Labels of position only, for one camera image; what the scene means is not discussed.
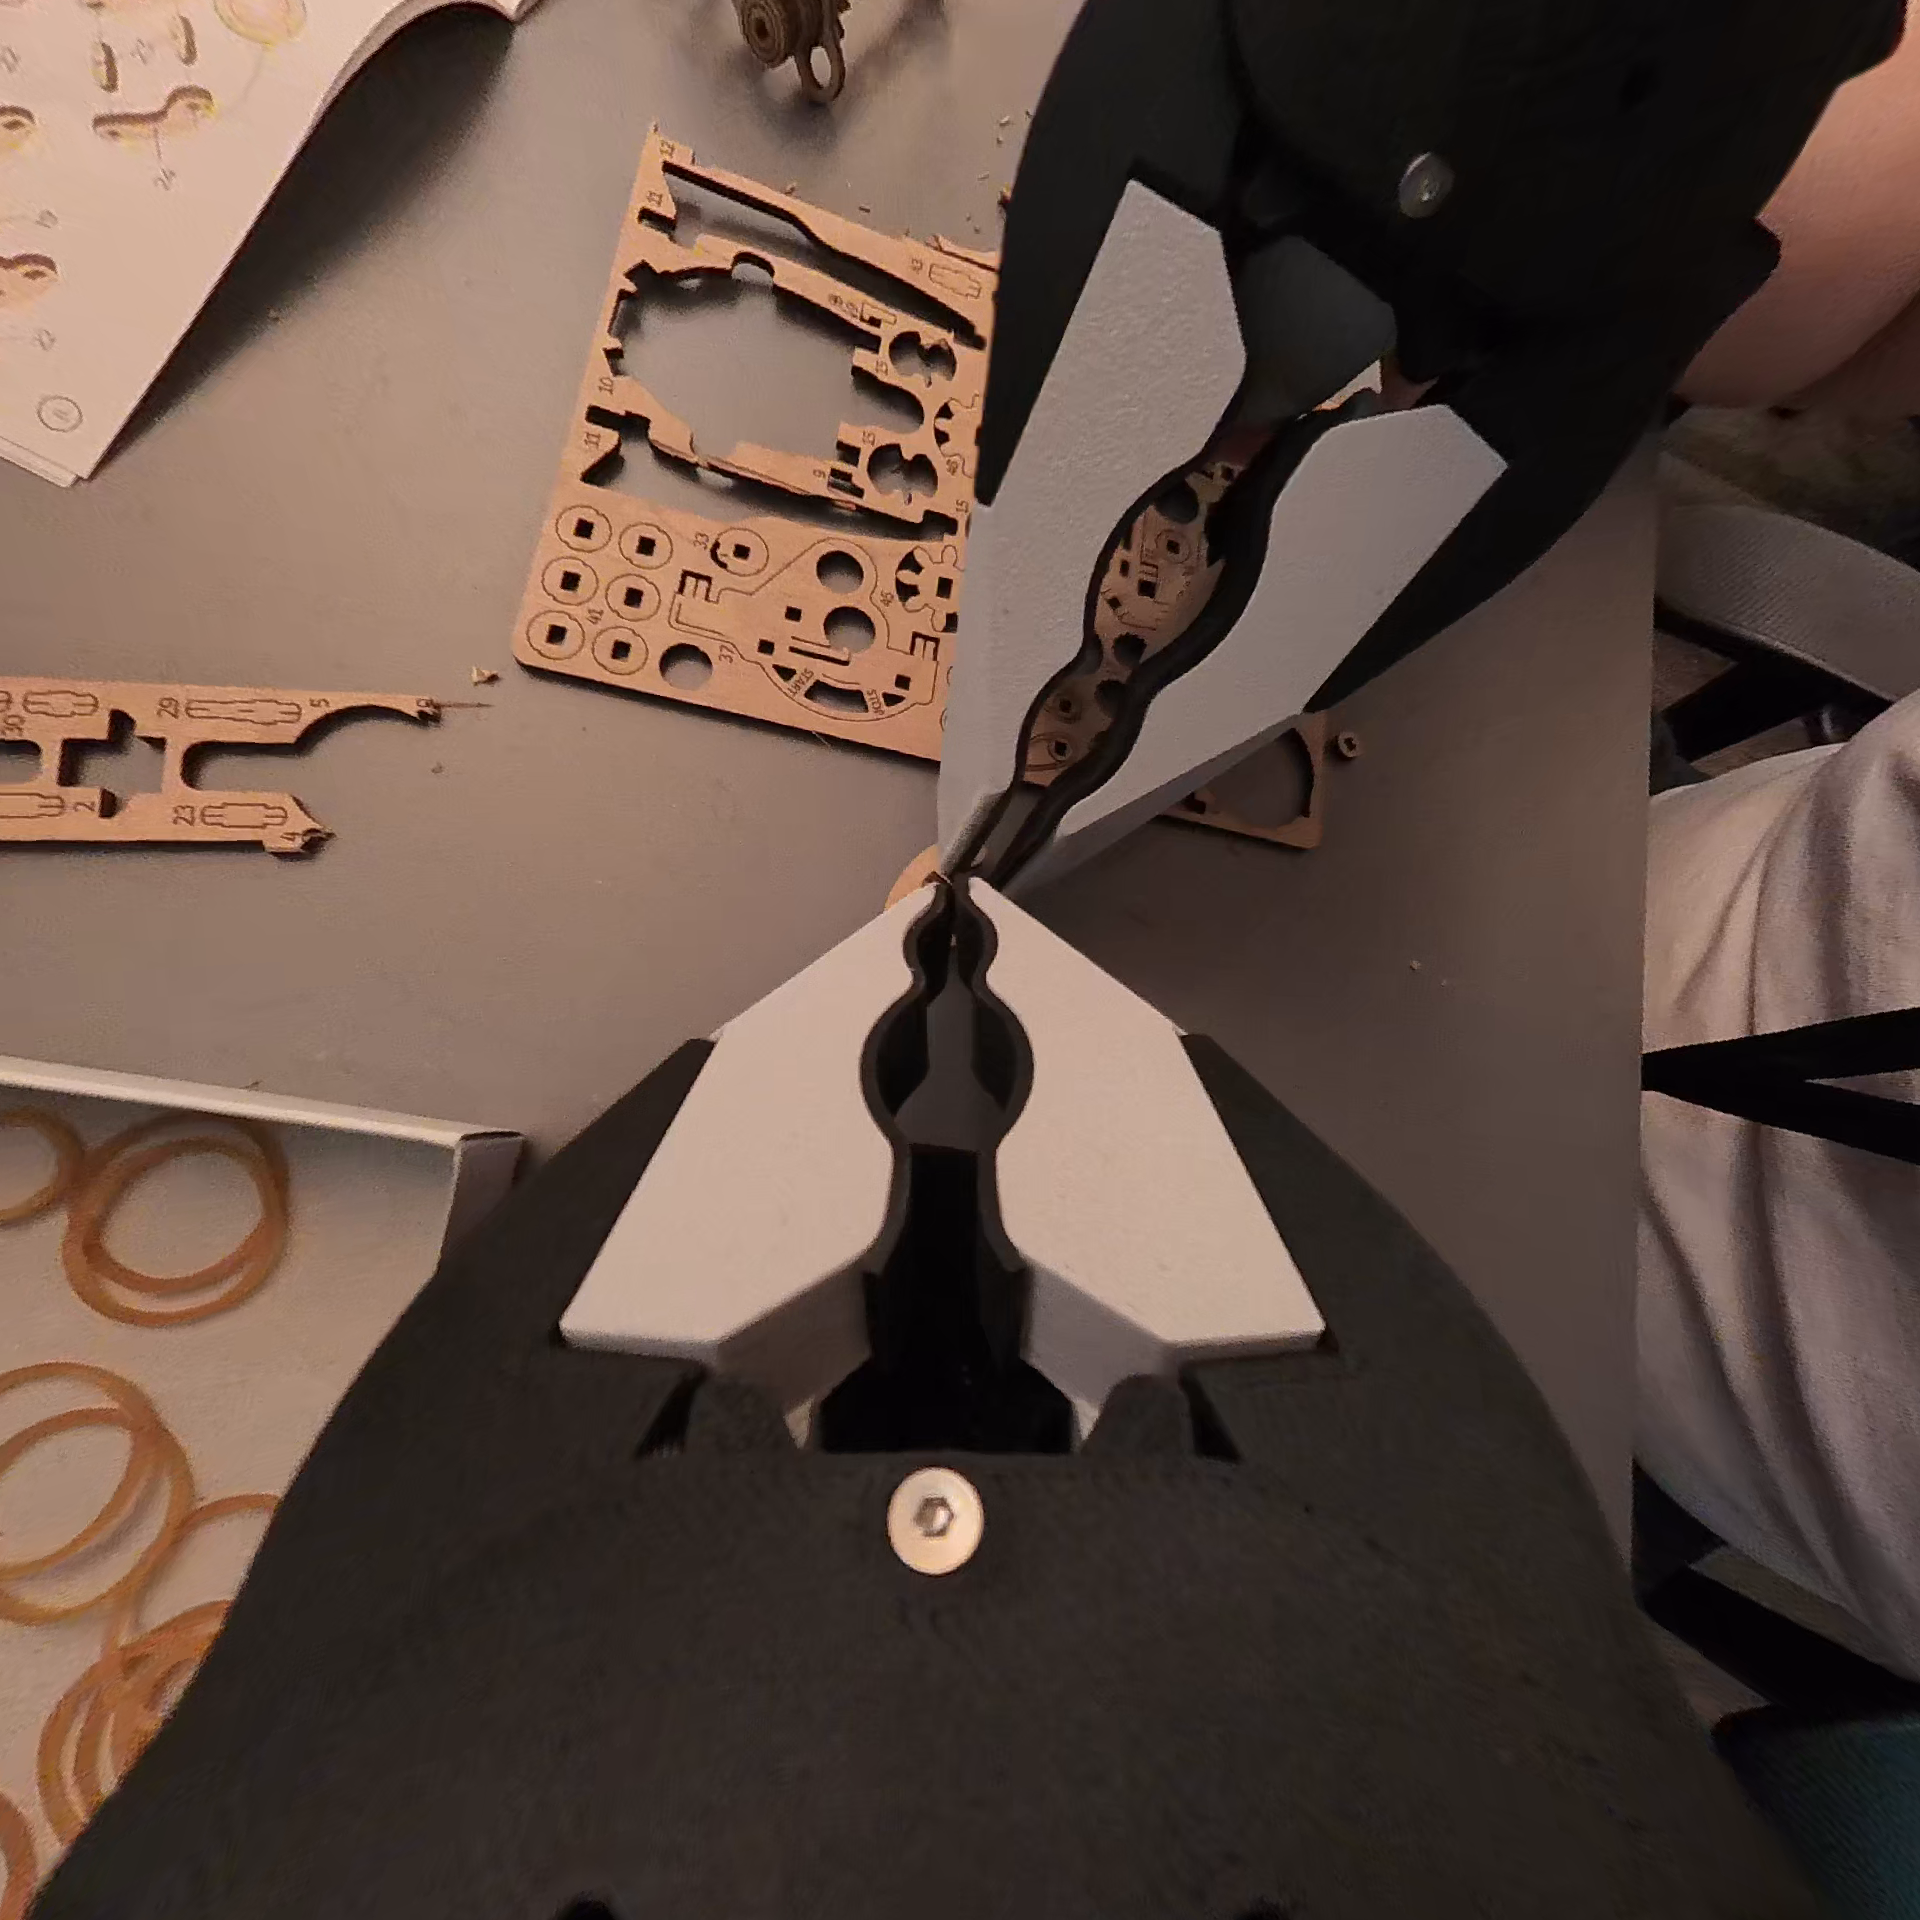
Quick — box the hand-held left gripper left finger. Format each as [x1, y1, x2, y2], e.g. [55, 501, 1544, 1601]
[558, 883, 955, 1434]

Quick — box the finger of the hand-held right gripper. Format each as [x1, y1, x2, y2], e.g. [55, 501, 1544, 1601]
[988, 403, 1513, 891]
[935, 177, 1255, 871]

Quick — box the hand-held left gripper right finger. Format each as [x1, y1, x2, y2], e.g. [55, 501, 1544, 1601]
[958, 877, 1328, 1420]

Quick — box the large wooden parts sheet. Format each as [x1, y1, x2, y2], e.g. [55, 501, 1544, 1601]
[515, 126, 1335, 851]

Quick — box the narrow wooden parts strip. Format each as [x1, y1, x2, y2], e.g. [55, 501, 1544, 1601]
[0, 679, 443, 859]

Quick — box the assembled wooden model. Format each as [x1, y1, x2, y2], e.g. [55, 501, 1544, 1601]
[733, 0, 861, 104]

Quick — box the white cardboard box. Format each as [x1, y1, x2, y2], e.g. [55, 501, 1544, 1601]
[0, 1053, 527, 1913]

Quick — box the grey chair armrest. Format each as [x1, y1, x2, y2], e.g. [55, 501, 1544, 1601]
[1648, 447, 1920, 796]

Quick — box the pile of tan rubber bands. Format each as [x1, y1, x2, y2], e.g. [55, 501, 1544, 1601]
[0, 1107, 294, 1899]

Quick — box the dark teal chair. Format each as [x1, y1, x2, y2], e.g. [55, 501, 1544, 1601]
[1710, 1703, 1920, 1920]

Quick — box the open instruction booklet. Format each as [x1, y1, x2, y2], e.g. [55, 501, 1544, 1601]
[0, 0, 548, 487]

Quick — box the black strap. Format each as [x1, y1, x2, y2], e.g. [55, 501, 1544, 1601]
[1644, 1007, 1920, 1167]

